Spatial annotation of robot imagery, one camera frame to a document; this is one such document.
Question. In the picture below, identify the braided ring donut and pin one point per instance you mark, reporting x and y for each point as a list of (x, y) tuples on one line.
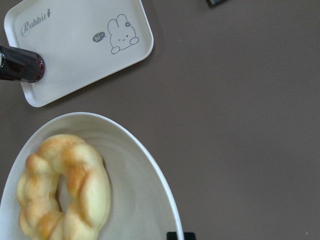
[(64, 192)]

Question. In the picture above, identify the white plate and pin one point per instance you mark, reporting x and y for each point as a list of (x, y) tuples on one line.
[(142, 204)]

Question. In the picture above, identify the cream rabbit tray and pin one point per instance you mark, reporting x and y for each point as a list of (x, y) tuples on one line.
[(81, 41)]

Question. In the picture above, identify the dark drink bottle on tray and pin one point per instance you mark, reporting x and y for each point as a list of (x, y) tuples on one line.
[(18, 64)]

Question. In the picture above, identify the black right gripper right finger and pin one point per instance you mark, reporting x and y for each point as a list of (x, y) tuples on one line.
[(189, 236)]

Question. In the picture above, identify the grey folded cloth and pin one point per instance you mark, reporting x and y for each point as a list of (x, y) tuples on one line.
[(214, 3)]

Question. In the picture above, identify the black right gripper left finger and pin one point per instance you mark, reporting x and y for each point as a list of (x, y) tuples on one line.
[(171, 235)]

